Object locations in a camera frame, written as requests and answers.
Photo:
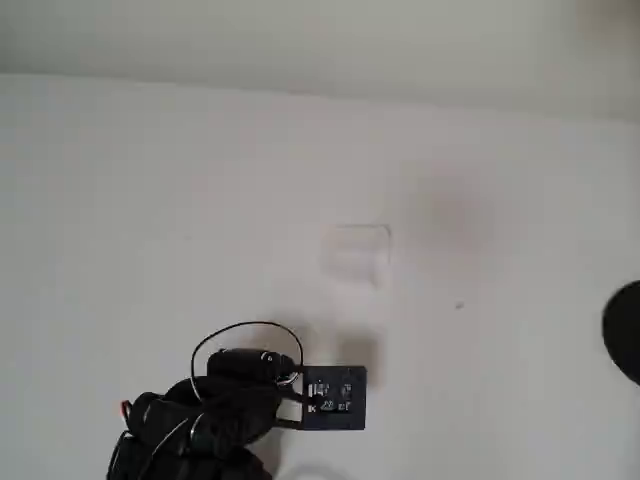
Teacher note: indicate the small translucent plastic cup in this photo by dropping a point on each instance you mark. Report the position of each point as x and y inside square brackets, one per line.
[356, 255]

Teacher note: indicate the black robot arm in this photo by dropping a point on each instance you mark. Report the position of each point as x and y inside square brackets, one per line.
[210, 425]

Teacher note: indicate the black round object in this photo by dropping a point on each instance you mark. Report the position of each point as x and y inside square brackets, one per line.
[625, 332]

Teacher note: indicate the black camera circuit board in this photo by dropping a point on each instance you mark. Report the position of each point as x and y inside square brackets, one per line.
[334, 400]

